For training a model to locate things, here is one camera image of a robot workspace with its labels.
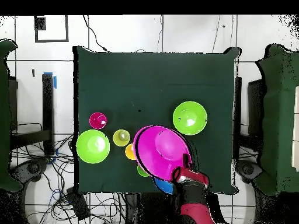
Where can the large pink plastic bowl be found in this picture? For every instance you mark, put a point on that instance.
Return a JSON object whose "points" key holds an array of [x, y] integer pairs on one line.
{"points": [[158, 149]]}

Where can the large blue plastic bowl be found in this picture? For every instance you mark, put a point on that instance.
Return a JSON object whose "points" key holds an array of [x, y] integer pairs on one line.
{"points": [[164, 185]]}

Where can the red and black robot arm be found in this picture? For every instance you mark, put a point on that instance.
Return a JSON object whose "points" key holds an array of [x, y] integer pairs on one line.
{"points": [[193, 205]]}

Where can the green plastic bowl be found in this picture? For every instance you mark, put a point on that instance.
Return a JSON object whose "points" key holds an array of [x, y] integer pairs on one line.
{"points": [[93, 146], [190, 118]]}

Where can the green plastic cup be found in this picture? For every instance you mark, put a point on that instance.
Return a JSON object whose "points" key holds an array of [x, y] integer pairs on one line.
{"points": [[141, 172]]}

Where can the orange-yellow plastic cup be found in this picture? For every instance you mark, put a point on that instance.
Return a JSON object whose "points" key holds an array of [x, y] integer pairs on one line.
{"points": [[129, 151]]}

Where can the pale yellow translucent cup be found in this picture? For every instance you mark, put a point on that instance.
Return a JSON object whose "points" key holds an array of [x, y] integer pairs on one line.
{"points": [[121, 138]]}

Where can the dark green tablecloth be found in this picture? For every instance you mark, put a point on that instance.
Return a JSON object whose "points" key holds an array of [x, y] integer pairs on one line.
{"points": [[151, 74]]}

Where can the neighbouring green cloth table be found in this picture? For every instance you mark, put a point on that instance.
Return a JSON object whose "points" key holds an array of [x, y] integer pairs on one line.
{"points": [[4, 116], [278, 128]]}

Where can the red plastic cup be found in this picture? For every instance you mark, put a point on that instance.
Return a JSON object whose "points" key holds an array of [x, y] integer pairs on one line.
{"points": [[98, 120]]}

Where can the black floor power box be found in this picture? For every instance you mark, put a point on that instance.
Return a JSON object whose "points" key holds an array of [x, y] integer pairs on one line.
{"points": [[78, 205]]}

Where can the grey pedestal foot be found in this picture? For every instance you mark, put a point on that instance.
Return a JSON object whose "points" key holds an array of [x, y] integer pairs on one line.
{"points": [[247, 169], [32, 168]]}

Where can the black stand post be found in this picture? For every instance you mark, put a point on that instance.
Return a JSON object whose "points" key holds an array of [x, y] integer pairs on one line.
{"points": [[48, 112], [238, 116]]}

